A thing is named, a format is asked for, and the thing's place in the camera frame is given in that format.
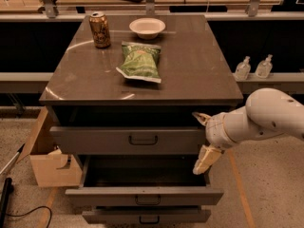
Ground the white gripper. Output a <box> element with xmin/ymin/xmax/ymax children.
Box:
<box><xmin>192</xmin><ymin>112</ymin><xmax>237</xmax><ymax>175</ymax></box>

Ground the grey top drawer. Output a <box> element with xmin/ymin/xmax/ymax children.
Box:
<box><xmin>50</xmin><ymin>126</ymin><xmax>205</xmax><ymax>155</ymax></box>

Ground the grey drawer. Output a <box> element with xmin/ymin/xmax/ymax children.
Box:
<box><xmin>50</xmin><ymin>126</ymin><xmax>205</xmax><ymax>155</ymax></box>
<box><xmin>82</xmin><ymin>206</ymin><xmax>211</xmax><ymax>225</ymax></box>
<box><xmin>66</xmin><ymin>156</ymin><xmax>223</xmax><ymax>207</ymax></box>

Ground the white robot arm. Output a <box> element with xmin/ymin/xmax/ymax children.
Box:
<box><xmin>193</xmin><ymin>88</ymin><xmax>304</xmax><ymax>175</ymax></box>

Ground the grey drawer cabinet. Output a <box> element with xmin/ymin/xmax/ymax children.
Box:
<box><xmin>39</xmin><ymin>13</ymin><xmax>244</xmax><ymax>224</ymax></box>

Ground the grey middle drawer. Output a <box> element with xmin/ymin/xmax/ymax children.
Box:
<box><xmin>66</xmin><ymin>156</ymin><xmax>223</xmax><ymax>207</ymax></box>

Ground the grey bottom drawer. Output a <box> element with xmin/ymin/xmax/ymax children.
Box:
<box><xmin>82</xmin><ymin>206</ymin><xmax>211</xmax><ymax>225</ymax></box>

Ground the left clear sanitizer bottle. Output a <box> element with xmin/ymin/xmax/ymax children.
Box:
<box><xmin>235</xmin><ymin>56</ymin><xmax>251</xmax><ymax>80</ymax></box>

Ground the clear sanitizer bottle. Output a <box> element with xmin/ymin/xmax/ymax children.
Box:
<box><xmin>255</xmin><ymin>54</ymin><xmax>273</xmax><ymax>79</ymax></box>
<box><xmin>235</xmin><ymin>56</ymin><xmax>251</xmax><ymax>80</ymax></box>

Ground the right clear sanitizer bottle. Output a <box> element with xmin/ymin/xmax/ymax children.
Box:
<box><xmin>255</xmin><ymin>54</ymin><xmax>273</xmax><ymax>79</ymax></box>

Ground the green chip bag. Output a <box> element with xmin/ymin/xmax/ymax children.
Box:
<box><xmin>117</xmin><ymin>41</ymin><xmax>162</xmax><ymax>84</ymax></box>

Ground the white paper bowl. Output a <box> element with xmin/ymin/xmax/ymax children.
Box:
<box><xmin>129</xmin><ymin>18</ymin><xmax>165</xmax><ymax>40</ymax></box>

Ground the cardboard box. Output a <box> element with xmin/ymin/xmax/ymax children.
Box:
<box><xmin>17</xmin><ymin>107</ymin><xmax>83</xmax><ymax>187</ymax></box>

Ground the gold soda can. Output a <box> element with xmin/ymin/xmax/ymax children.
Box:
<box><xmin>89</xmin><ymin>11</ymin><xmax>111</xmax><ymax>48</ymax></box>

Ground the black pole base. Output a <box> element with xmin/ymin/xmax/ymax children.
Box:
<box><xmin>0</xmin><ymin>178</ymin><xmax>13</xmax><ymax>228</ymax></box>

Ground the black cable on floor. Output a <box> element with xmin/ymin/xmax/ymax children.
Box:
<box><xmin>5</xmin><ymin>205</ymin><xmax>53</xmax><ymax>228</ymax></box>

